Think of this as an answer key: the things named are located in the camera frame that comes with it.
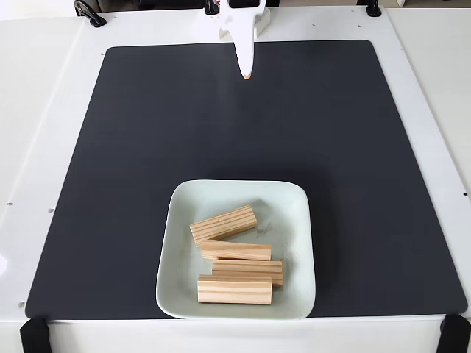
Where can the black table clamp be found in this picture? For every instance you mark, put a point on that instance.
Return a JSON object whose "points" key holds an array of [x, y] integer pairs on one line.
{"points": [[210, 8], [90, 13], [373, 9]]}

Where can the grooved wooden block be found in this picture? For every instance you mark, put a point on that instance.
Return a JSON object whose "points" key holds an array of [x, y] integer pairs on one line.
{"points": [[224, 224], [235, 252], [235, 290], [257, 272]]}

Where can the pale green square plate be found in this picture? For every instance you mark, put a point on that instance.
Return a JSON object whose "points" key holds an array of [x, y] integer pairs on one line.
{"points": [[176, 264]]}

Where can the black rubber mat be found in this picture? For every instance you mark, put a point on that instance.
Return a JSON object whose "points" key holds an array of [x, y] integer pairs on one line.
{"points": [[110, 220]]}

